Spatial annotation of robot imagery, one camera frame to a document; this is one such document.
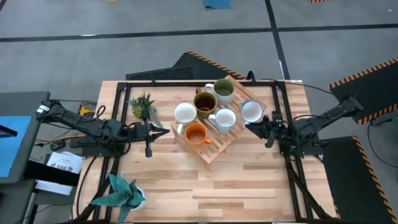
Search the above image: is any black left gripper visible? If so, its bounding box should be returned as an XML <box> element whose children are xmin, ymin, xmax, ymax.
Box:
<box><xmin>134</xmin><ymin>108</ymin><xmax>170</xmax><ymax>158</ymax></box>

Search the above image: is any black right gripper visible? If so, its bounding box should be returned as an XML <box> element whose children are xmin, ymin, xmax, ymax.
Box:
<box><xmin>245</xmin><ymin>111</ymin><xmax>289</xmax><ymax>149</ymax></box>

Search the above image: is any white enamel mug dark rim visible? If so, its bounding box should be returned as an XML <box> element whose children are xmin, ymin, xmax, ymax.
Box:
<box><xmin>239</xmin><ymin>99</ymin><xmax>266</xmax><ymax>124</ymax></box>

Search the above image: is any cream mug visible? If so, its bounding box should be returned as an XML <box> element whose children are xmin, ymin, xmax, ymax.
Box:
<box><xmin>173</xmin><ymin>102</ymin><xmax>197</xmax><ymax>135</ymax></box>

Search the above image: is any pale blue white mug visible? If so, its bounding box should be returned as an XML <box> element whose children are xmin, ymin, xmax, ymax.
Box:
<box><xmin>207</xmin><ymin>108</ymin><xmax>237</xmax><ymax>134</ymax></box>

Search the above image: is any orange mug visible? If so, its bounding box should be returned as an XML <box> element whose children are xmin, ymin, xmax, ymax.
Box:
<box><xmin>183</xmin><ymin>122</ymin><xmax>213</xmax><ymax>146</ymax></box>

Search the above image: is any white mug with green inside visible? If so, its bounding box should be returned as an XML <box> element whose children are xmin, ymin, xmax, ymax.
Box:
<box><xmin>204</xmin><ymin>78</ymin><xmax>236</xmax><ymax>106</ymax></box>

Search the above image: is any brown glazed mug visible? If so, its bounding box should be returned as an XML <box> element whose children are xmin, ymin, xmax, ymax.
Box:
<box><xmin>193</xmin><ymin>88</ymin><xmax>218</xmax><ymax>119</ymax></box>

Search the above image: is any small succulent in pot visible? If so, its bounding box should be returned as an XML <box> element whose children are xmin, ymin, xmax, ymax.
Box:
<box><xmin>127</xmin><ymin>92</ymin><xmax>164</xmax><ymax>130</ymax></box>

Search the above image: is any wooden slatted rack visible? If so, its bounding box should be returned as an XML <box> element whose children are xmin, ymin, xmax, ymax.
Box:
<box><xmin>170</xmin><ymin>74</ymin><xmax>267</xmax><ymax>165</ymax></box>

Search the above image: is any teal leafy plant white pot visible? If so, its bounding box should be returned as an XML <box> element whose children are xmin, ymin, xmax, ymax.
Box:
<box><xmin>89</xmin><ymin>173</ymin><xmax>147</xmax><ymax>224</ymax></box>

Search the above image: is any black mat with striped edge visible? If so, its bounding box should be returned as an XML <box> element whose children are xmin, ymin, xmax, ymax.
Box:
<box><xmin>322</xmin><ymin>136</ymin><xmax>398</xmax><ymax>224</ymax></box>
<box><xmin>329</xmin><ymin>57</ymin><xmax>398</xmax><ymax>126</ymax></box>
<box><xmin>125</xmin><ymin>50</ymin><xmax>248</xmax><ymax>81</ymax></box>

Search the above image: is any yellow plug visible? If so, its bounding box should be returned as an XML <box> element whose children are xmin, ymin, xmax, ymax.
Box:
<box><xmin>79</xmin><ymin>105</ymin><xmax>96</xmax><ymax>118</ymax></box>

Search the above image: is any white printed paper sheet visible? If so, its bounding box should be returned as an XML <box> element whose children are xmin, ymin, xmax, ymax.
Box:
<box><xmin>45</xmin><ymin>151</ymin><xmax>84</xmax><ymax>174</ymax></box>

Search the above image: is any black power adapter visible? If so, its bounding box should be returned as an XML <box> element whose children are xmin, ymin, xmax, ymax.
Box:
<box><xmin>50</xmin><ymin>139</ymin><xmax>66</xmax><ymax>152</ymax></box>

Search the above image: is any grey stand foot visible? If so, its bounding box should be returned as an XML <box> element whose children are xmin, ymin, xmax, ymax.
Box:
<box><xmin>369</xmin><ymin>111</ymin><xmax>398</xmax><ymax>127</ymax></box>

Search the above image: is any grey desk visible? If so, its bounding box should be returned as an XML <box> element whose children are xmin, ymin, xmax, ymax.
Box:
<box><xmin>0</xmin><ymin>91</ymin><xmax>51</xmax><ymax>185</ymax></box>

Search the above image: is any blue floor mat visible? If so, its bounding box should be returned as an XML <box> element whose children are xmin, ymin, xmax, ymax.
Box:
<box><xmin>203</xmin><ymin>0</ymin><xmax>231</xmax><ymax>10</ymax></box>

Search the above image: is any blue sheet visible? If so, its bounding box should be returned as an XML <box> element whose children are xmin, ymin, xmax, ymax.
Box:
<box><xmin>0</xmin><ymin>115</ymin><xmax>32</xmax><ymax>178</ymax></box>

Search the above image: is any black metal table frame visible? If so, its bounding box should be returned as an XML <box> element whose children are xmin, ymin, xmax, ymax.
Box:
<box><xmin>73</xmin><ymin>80</ymin><xmax>335</xmax><ymax>223</ymax></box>

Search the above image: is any black cable to right arm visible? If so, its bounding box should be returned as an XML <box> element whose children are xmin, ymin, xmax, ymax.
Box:
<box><xmin>261</xmin><ymin>78</ymin><xmax>335</xmax><ymax>96</ymax></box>

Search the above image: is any yellow cable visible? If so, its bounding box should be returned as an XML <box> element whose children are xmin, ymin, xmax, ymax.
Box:
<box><xmin>37</xmin><ymin>134</ymin><xmax>86</xmax><ymax>144</ymax></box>

